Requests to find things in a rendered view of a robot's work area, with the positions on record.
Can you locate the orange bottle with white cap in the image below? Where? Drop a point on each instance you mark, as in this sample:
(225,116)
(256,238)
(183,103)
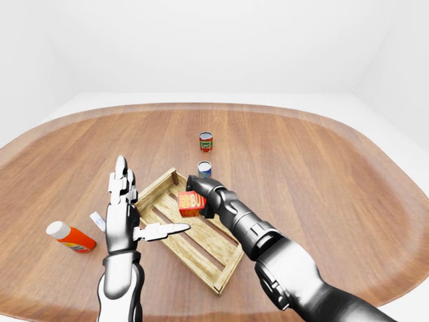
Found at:
(72,239)

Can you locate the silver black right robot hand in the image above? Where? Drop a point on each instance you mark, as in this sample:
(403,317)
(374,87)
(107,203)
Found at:
(207,194)

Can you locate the wooden slat tray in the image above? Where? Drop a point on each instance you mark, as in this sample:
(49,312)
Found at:
(191,231)

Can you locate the small white flat packet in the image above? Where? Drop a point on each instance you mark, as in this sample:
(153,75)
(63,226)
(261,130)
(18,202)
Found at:
(98,220)

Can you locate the blue labelled tin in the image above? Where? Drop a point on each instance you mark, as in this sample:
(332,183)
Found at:
(204,169)

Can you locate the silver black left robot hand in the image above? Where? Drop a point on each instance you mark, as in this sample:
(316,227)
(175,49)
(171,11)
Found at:
(118,224)

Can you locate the red orange butter box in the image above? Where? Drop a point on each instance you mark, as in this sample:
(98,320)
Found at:
(190,203)

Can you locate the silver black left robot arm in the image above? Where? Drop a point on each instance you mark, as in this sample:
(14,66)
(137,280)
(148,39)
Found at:
(115,285)

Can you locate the red green labelled tin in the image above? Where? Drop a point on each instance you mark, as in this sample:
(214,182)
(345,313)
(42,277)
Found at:
(206,142)

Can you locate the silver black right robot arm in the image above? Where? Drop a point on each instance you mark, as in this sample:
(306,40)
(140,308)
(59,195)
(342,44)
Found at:
(285,265)

